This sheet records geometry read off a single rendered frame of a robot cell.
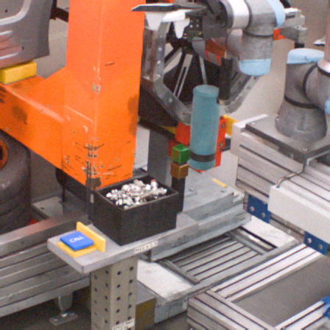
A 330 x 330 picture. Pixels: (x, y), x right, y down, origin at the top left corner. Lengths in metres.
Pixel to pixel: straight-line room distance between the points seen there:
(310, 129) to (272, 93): 2.52
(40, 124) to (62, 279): 0.49
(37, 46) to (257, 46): 1.14
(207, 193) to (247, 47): 1.34
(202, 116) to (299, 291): 0.63
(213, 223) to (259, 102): 1.57
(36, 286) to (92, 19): 0.86
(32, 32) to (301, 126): 1.04
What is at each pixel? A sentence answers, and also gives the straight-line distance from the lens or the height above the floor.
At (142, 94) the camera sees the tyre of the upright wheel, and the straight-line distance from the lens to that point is 3.06.
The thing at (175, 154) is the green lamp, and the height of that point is 0.64.
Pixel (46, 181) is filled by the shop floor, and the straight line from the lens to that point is 4.00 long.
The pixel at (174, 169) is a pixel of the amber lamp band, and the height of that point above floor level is 0.60.
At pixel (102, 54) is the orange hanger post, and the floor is 0.94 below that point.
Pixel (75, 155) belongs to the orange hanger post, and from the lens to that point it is 2.84.
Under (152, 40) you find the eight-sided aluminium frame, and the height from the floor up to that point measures 0.89.
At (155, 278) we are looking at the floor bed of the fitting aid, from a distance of 3.26.
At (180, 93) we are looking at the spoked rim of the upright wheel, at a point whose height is 0.61.
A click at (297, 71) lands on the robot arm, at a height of 1.00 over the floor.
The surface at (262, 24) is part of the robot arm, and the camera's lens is 2.20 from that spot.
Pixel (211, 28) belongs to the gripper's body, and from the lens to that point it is 2.14.
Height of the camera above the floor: 1.85
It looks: 26 degrees down
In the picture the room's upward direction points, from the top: 4 degrees clockwise
